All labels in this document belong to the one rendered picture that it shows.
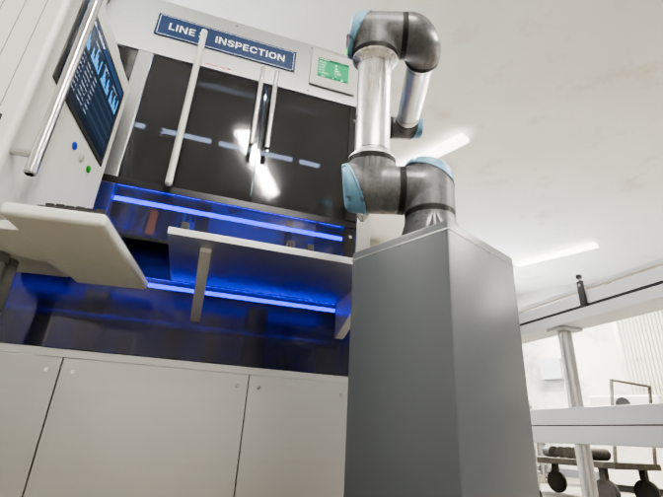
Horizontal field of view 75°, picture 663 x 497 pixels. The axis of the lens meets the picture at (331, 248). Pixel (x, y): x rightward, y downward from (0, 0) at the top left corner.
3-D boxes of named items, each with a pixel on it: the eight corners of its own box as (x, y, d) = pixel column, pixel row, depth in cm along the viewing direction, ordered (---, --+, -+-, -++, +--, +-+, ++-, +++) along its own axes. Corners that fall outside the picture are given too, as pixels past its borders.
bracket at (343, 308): (333, 338, 156) (335, 303, 161) (341, 339, 157) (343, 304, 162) (370, 317, 126) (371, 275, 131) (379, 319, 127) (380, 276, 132)
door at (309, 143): (250, 203, 167) (266, 86, 191) (354, 224, 178) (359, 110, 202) (250, 202, 167) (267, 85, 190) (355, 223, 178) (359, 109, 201)
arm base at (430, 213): (480, 255, 96) (477, 216, 100) (439, 234, 87) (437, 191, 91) (424, 271, 106) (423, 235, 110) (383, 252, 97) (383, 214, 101)
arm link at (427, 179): (463, 203, 95) (459, 152, 100) (401, 201, 95) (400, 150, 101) (450, 228, 106) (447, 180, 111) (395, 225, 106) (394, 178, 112)
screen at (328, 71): (308, 84, 196) (312, 49, 204) (353, 97, 201) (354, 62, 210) (309, 82, 195) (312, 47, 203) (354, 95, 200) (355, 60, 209)
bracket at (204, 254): (189, 320, 143) (196, 283, 148) (199, 321, 144) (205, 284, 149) (191, 293, 113) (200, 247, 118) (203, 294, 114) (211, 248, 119)
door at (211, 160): (117, 177, 155) (154, 55, 179) (249, 203, 167) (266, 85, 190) (117, 177, 155) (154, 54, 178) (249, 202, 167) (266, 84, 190)
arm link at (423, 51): (452, 1, 109) (419, 121, 155) (408, 0, 110) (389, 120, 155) (454, 36, 105) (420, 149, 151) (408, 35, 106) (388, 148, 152)
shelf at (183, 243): (171, 286, 153) (173, 281, 154) (357, 312, 171) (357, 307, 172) (167, 233, 111) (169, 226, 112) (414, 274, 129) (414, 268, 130)
